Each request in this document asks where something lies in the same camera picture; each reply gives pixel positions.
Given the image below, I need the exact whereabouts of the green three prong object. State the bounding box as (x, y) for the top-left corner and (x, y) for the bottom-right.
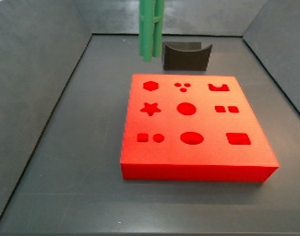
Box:
(139, 0), (165, 62)

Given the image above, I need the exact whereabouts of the dark grey curved block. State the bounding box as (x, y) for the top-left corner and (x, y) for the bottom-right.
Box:
(164, 41), (213, 71)

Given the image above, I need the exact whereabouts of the red shape sorter board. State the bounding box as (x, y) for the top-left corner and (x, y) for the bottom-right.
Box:
(120, 74), (279, 183)

